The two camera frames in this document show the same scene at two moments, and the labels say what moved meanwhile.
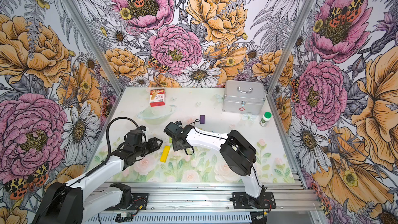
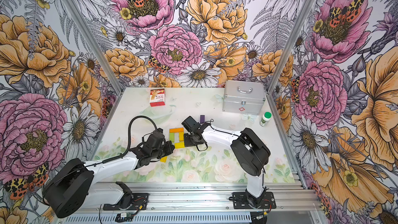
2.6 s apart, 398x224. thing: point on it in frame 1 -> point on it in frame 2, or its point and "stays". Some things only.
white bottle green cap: [266, 117] stays
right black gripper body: [176, 147] -> [189, 140]
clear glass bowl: [157, 114] stays
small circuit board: [124, 217] stays
